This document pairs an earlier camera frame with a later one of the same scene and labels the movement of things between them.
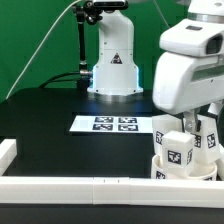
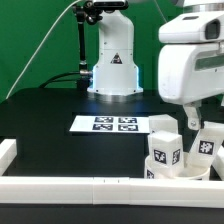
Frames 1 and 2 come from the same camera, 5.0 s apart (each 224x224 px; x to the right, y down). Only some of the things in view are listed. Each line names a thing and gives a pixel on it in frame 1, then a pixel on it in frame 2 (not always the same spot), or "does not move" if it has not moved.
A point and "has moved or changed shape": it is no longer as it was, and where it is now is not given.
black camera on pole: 110,4 does not move
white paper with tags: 134,124 does not move
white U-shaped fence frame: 189,193 does not move
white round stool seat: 202,172 has moved or changed shape
